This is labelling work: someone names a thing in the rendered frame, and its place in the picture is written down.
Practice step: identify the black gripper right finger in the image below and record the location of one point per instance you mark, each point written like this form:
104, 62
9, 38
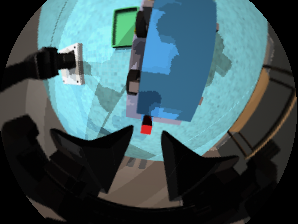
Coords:
185, 169

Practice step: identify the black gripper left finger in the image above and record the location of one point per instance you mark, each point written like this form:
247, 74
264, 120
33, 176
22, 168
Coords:
102, 157

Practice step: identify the dark grey ramp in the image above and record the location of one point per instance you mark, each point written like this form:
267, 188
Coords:
136, 58

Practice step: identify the green tray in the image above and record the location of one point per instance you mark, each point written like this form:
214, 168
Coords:
115, 12
126, 21

